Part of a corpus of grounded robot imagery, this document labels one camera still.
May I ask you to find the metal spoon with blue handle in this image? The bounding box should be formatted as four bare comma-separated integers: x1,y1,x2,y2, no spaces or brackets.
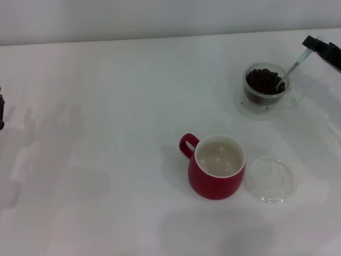
276,35,325,93

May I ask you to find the clear glass cup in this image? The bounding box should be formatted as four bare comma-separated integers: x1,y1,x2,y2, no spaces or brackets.
242,62,304,107

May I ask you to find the clear glass saucer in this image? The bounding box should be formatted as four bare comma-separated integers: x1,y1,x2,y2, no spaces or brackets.
233,85,306,121

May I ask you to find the clear round glass dish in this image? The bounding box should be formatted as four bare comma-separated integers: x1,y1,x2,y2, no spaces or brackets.
244,156,298,205

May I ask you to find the red ceramic mug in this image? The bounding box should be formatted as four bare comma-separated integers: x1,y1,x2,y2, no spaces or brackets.
178,133,246,201

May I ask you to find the coffee beans heap in glass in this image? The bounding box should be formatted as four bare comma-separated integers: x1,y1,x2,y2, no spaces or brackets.
245,68,287,95

